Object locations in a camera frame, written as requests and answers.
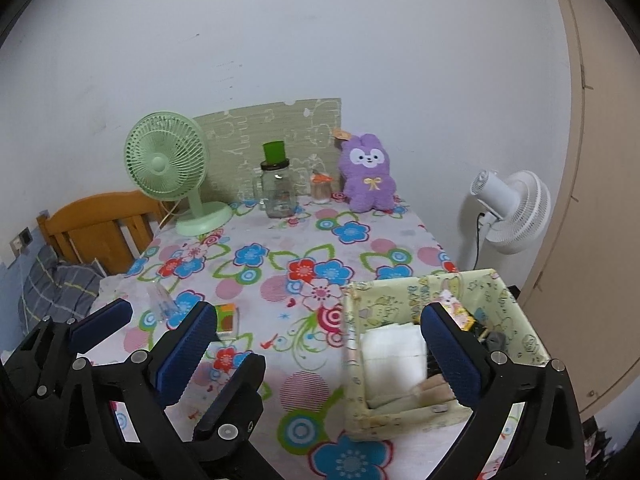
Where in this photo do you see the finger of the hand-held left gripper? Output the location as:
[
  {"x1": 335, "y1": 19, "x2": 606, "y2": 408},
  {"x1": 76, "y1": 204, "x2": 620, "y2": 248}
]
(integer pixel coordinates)
[
  {"x1": 192, "y1": 351, "x2": 266, "y2": 461},
  {"x1": 10, "y1": 299, "x2": 133, "y2": 376}
]

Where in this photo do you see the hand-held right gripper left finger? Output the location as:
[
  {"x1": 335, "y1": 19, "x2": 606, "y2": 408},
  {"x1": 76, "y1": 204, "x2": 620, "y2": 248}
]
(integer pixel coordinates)
[{"x1": 60, "y1": 301, "x2": 218, "y2": 480}]

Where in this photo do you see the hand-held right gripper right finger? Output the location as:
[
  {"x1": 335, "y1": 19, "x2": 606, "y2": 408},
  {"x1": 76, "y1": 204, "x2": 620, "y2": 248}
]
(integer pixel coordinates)
[{"x1": 420, "y1": 302, "x2": 586, "y2": 480}]

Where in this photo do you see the grey fuzzy sock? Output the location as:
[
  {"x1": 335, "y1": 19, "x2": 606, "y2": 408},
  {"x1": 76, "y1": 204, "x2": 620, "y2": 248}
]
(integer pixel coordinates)
[{"x1": 487, "y1": 330, "x2": 511, "y2": 356}]

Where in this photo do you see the white cloth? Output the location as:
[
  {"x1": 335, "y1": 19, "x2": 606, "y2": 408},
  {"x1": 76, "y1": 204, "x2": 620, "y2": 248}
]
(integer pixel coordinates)
[{"x1": 361, "y1": 322, "x2": 428, "y2": 401}]

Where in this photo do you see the yellow-green printed fabric storage box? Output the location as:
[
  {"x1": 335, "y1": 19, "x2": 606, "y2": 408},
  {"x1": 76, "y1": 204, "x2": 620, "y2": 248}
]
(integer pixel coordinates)
[{"x1": 341, "y1": 268, "x2": 551, "y2": 442}]

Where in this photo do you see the pink bunny card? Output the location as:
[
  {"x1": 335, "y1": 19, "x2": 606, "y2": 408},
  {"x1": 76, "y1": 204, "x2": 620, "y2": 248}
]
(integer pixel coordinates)
[{"x1": 435, "y1": 280, "x2": 476, "y2": 331}]

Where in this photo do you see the grey plaid bedding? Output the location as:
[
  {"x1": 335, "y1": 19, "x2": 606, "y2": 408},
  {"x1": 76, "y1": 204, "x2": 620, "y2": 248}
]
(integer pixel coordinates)
[{"x1": 19, "y1": 245, "x2": 108, "y2": 326}]

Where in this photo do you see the small green orange box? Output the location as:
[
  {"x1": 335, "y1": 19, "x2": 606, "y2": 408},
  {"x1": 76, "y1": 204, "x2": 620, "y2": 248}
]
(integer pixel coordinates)
[{"x1": 215, "y1": 304, "x2": 241, "y2": 336}]

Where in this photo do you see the clear plastic wrapper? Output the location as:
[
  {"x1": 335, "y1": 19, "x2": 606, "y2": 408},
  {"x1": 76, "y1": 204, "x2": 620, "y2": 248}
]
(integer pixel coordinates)
[{"x1": 147, "y1": 282, "x2": 181, "y2": 321}]

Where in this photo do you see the white standing fan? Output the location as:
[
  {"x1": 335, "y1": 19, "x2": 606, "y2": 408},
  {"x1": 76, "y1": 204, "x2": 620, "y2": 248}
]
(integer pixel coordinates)
[{"x1": 470, "y1": 170, "x2": 552, "y2": 271}]

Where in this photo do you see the floral tablecloth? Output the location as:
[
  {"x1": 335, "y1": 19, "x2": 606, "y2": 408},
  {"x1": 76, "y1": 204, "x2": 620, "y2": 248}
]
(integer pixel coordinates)
[{"x1": 85, "y1": 195, "x2": 526, "y2": 480}]

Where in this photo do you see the green desk fan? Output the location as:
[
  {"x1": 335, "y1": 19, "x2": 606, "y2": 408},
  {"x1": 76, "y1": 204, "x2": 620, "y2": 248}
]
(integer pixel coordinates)
[{"x1": 124, "y1": 112, "x2": 233, "y2": 236}]

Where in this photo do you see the pink plastic bag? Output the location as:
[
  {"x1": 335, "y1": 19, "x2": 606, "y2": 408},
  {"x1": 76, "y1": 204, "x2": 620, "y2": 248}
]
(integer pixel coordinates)
[{"x1": 582, "y1": 425, "x2": 608, "y2": 471}]

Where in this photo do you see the clear glass mug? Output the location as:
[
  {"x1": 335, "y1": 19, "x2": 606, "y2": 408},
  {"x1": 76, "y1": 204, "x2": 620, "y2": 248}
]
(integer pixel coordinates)
[{"x1": 239, "y1": 172, "x2": 266, "y2": 211}]

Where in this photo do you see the glass jar with green lid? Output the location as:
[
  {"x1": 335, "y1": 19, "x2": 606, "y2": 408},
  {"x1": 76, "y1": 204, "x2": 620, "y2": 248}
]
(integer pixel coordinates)
[{"x1": 259, "y1": 140, "x2": 296, "y2": 218}]

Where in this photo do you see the purple plush bunny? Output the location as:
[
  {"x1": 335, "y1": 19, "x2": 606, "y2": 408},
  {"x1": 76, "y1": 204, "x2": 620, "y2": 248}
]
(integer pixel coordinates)
[{"x1": 337, "y1": 132, "x2": 398, "y2": 212}]

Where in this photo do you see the beige door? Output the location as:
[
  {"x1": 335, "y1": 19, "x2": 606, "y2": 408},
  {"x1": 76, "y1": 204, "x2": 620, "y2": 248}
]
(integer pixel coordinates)
[{"x1": 520, "y1": 0, "x2": 640, "y2": 411}]

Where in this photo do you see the small swab jar orange lid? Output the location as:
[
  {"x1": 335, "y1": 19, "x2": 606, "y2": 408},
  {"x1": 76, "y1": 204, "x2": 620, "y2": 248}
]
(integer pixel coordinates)
[{"x1": 310, "y1": 169, "x2": 333, "y2": 204}]

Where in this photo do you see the green printed foam mat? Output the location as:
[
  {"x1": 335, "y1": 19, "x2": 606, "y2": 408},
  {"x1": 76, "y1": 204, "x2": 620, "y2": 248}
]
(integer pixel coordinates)
[{"x1": 192, "y1": 98, "x2": 343, "y2": 203}]

